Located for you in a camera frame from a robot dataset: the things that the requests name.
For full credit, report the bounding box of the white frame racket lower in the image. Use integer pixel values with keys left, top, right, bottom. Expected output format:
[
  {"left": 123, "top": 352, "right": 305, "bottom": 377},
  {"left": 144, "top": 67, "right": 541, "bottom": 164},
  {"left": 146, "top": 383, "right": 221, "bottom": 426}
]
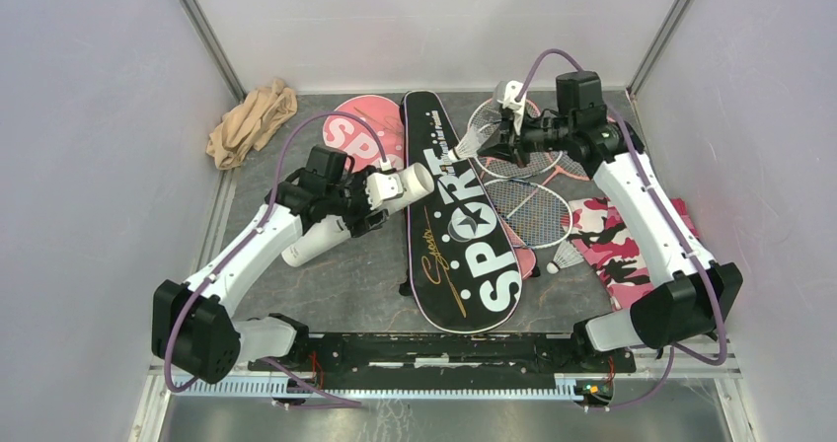
[{"left": 484, "top": 179, "right": 573, "bottom": 250}]

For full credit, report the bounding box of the pink camouflage cloth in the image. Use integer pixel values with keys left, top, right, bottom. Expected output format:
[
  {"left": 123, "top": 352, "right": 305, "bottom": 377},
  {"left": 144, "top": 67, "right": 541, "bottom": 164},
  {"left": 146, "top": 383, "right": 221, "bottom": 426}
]
[{"left": 565, "top": 195, "right": 701, "bottom": 313}]

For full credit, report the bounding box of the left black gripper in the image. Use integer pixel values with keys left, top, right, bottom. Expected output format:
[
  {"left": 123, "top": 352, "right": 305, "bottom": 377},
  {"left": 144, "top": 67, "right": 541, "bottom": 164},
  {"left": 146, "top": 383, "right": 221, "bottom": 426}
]
[{"left": 326, "top": 166, "right": 390, "bottom": 238}]

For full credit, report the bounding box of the clear tube lid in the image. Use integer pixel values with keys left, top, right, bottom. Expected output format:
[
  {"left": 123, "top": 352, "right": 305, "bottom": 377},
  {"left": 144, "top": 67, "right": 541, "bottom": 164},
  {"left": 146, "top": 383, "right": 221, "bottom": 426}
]
[{"left": 447, "top": 217, "right": 475, "bottom": 243}]

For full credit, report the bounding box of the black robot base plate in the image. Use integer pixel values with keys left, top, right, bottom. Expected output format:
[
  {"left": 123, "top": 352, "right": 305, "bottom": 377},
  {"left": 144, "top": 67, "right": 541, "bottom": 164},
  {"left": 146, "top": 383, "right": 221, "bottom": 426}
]
[{"left": 278, "top": 332, "right": 637, "bottom": 391}]

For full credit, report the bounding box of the white shuttlecock tube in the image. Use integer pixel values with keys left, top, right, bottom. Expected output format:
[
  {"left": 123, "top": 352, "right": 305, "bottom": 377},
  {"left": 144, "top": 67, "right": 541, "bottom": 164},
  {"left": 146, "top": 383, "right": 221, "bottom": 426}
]
[{"left": 282, "top": 164, "right": 435, "bottom": 267}]

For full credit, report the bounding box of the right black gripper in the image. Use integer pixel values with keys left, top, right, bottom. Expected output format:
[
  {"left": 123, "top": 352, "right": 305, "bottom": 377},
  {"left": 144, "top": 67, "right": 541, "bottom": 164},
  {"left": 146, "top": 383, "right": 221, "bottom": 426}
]
[{"left": 478, "top": 107, "right": 575, "bottom": 169}]

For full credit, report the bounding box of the white shuttlecock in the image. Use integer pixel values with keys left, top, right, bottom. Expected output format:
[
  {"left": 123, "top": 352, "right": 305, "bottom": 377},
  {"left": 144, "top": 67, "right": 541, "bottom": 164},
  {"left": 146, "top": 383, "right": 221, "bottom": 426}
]
[
  {"left": 448, "top": 130, "right": 490, "bottom": 162},
  {"left": 547, "top": 239, "right": 585, "bottom": 274}
]

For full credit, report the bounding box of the beige crumpled cloth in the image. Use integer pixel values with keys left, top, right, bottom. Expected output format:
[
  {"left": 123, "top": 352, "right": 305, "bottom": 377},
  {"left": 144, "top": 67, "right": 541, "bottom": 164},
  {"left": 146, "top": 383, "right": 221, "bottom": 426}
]
[{"left": 205, "top": 78, "right": 298, "bottom": 171}]

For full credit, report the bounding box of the pink frame racket left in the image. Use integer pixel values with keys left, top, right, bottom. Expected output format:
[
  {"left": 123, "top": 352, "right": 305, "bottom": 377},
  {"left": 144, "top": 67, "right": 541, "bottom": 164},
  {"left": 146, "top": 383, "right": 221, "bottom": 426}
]
[{"left": 460, "top": 99, "right": 515, "bottom": 146}]

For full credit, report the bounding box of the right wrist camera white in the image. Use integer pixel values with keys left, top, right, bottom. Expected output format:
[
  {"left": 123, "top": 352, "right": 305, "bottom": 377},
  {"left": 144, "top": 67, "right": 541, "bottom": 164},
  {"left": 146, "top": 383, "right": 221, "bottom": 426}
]
[{"left": 493, "top": 80, "right": 526, "bottom": 134}]

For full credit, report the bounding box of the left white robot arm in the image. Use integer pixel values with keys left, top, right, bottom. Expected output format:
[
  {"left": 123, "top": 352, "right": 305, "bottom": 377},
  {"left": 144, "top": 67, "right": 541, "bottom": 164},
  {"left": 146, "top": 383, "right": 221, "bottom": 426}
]
[{"left": 152, "top": 146, "right": 406, "bottom": 393}]

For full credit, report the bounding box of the white slotted cable duct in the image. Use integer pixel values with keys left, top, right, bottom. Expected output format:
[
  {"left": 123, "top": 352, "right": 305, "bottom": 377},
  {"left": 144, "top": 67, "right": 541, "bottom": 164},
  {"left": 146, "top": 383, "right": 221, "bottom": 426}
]
[{"left": 182, "top": 373, "right": 605, "bottom": 403}]

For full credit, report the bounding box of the pink sport racket bag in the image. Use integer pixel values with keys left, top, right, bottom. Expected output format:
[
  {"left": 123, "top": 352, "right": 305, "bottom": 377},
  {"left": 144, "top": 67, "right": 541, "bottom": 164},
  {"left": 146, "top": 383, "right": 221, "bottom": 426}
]
[{"left": 323, "top": 95, "right": 405, "bottom": 172}]

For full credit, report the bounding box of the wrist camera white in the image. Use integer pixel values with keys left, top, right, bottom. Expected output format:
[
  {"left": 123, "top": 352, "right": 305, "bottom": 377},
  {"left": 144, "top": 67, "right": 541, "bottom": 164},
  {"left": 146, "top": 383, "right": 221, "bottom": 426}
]
[
  {"left": 493, "top": 80, "right": 526, "bottom": 134},
  {"left": 365, "top": 159, "right": 404, "bottom": 209}
]

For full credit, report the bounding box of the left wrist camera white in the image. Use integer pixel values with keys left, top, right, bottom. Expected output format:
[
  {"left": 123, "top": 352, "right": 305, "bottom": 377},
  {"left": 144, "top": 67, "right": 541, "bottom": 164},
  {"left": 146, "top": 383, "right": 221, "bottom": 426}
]
[{"left": 365, "top": 159, "right": 404, "bottom": 209}]

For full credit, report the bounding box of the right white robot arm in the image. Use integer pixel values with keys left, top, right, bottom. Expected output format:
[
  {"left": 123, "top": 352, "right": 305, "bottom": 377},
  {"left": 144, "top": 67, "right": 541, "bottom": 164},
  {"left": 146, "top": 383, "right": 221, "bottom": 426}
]
[{"left": 478, "top": 71, "right": 743, "bottom": 371}]

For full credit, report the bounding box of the black sport racket bag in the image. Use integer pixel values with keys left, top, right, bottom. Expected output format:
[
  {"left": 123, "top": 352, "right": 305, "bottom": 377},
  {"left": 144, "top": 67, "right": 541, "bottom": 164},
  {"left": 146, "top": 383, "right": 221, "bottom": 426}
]
[{"left": 400, "top": 91, "right": 523, "bottom": 334}]

